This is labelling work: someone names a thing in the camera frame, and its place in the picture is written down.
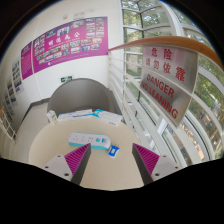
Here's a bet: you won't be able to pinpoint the long white teal box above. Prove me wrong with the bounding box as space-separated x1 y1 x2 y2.
92 108 123 127

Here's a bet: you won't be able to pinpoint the green exit sign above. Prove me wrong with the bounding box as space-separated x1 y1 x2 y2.
60 75 73 84

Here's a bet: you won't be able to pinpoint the flat white blue box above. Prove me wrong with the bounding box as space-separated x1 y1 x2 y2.
74 108 94 118
57 110 78 122

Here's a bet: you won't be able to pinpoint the large magenta photo poster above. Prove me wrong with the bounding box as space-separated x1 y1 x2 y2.
32 16 109 74

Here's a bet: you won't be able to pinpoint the white photo wall panel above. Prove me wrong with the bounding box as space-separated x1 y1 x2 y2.
11 58 24 95
3 78 16 108

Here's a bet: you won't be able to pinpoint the white window frame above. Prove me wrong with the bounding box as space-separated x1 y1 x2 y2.
120 0 224 161

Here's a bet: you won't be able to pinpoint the silver danger sign red letters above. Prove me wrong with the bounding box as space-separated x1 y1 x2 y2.
139 45 200 128

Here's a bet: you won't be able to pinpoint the small white green carton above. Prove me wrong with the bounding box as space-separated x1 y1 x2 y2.
46 109 59 126

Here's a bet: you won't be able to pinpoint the white railing with wooden handrail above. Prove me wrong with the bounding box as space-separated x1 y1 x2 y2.
107 35 224 168

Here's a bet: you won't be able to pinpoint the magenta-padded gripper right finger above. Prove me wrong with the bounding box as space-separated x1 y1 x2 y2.
131 143 184 186

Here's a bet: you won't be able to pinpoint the narrow magenta text poster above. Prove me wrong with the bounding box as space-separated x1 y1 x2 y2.
20 41 34 81

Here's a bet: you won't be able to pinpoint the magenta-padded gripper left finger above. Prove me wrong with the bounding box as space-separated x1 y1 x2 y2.
43 142 92 186

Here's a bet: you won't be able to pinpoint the white and teal power strip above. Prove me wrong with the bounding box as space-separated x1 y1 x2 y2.
68 132 112 151

